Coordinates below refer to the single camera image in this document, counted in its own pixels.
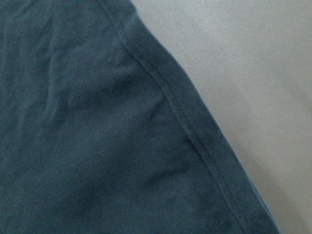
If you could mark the black t-shirt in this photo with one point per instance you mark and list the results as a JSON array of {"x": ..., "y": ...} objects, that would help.
[{"x": 102, "y": 132}]

